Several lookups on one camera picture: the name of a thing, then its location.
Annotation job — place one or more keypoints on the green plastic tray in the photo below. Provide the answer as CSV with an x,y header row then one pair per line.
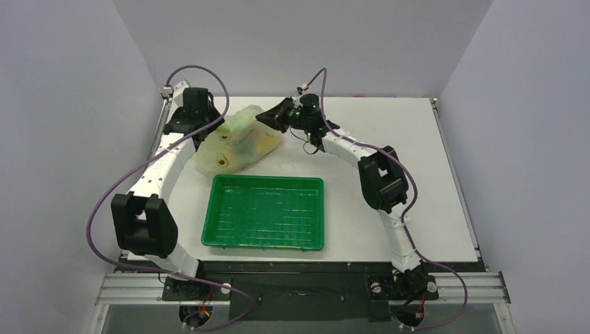
x,y
265,212

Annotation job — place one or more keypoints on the fake avocado half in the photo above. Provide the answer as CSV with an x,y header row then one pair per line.
x,y
222,162

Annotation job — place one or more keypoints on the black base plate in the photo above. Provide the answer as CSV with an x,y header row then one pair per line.
x,y
324,291

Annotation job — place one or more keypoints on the translucent pale green plastic bag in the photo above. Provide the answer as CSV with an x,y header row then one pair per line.
x,y
233,140

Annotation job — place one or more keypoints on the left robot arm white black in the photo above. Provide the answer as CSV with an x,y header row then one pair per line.
x,y
142,220

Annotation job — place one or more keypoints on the yellow fake fruit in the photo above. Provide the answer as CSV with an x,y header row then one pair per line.
x,y
264,145

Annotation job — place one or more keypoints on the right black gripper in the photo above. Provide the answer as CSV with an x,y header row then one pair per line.
x,y
280,117

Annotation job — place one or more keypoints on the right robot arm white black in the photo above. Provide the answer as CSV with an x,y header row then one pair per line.
x,y
383,184

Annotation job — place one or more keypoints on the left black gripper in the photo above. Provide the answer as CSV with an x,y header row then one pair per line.
x,y
213,115

